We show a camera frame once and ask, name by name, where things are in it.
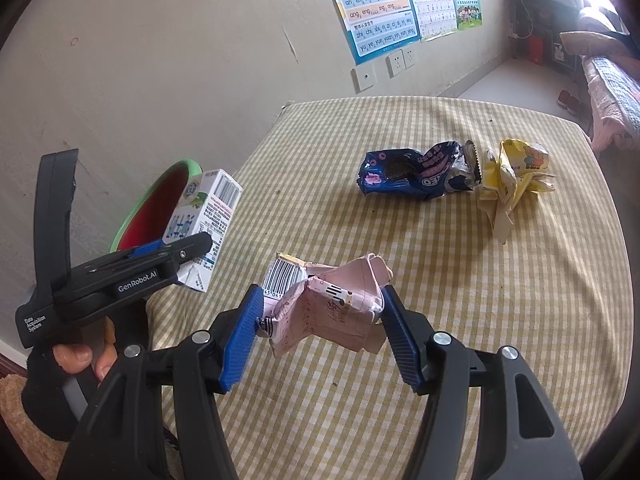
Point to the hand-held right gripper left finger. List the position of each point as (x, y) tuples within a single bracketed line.
[(242, 340)]

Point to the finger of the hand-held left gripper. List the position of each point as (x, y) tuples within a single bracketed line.
[(142, 248), (192, 246)]

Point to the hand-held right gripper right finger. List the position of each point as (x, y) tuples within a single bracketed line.
[(402, 340)]

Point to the white milk carton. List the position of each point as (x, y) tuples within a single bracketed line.
[(210, 210)]

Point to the green basin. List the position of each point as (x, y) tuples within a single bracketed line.
[(150, 205)]

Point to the white barcode wrapper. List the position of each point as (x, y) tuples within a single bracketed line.
[(284, 277)]

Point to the pink paper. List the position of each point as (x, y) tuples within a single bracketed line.
[(335, 305)]

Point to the person's left forearm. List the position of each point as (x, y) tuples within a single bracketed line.
[(47, 400)]

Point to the person's left hand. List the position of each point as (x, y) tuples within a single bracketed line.
[(107, 350)]

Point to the blue cookie packet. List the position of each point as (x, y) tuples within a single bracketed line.
[(400, 170)]

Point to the brown fuzzy cushion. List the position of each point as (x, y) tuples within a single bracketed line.
[(20, 440)]

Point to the yellow wrapper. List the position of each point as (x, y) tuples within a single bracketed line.
[(515, 170)]

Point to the red shoe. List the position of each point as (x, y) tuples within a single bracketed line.
[(566, 98), (579, 109)]

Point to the red box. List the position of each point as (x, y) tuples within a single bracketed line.
[(536, 49)]

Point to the dark shelf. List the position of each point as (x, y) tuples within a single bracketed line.
[(540, 15)]

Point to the white wall socket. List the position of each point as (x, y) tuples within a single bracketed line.
[(409, 58), (395, 64), (364, 79)]

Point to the blue wall poster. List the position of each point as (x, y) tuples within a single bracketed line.
[(375, 10)]

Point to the white wall poster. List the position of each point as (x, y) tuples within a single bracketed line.
[(430, 5)]

